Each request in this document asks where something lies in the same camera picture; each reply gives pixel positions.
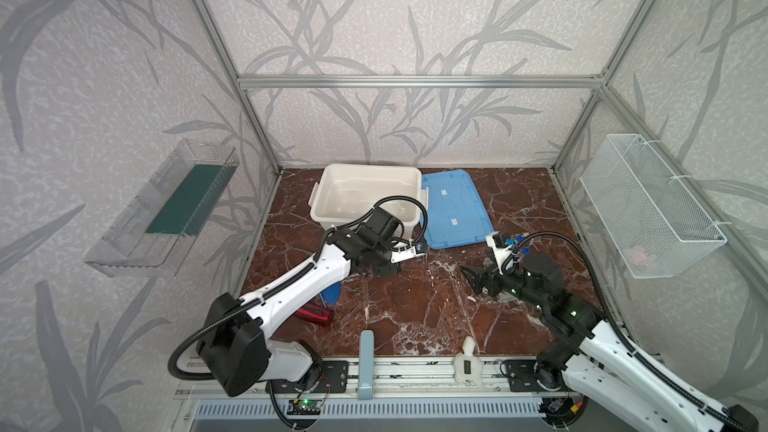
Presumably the white plastic storage bin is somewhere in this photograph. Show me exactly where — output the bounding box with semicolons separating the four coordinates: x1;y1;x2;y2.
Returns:
308;164;428;229

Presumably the blue plastic bin lid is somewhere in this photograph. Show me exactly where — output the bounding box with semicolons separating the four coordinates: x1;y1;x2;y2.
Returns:
422;170;493;250

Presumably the clear plastic measuring beaker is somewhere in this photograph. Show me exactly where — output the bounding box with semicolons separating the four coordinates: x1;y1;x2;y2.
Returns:
339;190;364;217

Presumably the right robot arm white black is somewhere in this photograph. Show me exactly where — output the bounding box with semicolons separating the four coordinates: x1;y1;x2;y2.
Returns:
460;252;759;431

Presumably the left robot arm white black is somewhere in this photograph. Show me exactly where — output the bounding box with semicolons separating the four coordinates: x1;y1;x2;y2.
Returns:
167;207;402;397

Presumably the blue garden trowel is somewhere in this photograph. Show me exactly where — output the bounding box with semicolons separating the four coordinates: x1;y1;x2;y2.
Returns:
321;282;341;304

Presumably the red cylindrical tool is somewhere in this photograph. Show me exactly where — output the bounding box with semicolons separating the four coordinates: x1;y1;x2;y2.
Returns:
294;303;334;327

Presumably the pink object in basket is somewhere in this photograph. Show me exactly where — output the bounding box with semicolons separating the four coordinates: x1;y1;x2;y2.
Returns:
624;246;656;269

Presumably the white plastic wash bottle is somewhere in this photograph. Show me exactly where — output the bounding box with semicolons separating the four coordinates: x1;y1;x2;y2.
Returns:
453;336;483;387

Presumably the light blue rectangular bar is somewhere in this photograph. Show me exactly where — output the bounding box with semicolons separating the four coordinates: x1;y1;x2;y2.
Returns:
357;330;375;401

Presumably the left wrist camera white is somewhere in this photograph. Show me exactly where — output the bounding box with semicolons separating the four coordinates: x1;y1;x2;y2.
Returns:
390;242;428;264

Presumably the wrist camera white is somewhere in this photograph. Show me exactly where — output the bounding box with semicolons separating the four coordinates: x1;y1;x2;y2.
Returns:
486;231;522;275
390;242;428;264

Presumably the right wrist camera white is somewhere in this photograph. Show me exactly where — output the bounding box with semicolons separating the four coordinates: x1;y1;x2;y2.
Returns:
486;231;522;275

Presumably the white wire mesh basket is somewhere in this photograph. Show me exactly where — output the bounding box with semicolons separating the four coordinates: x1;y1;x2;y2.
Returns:
580;134;728;279

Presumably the clear wall shelf green liner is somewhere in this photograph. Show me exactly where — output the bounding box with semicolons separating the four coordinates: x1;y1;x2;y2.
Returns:
84;139;240;278

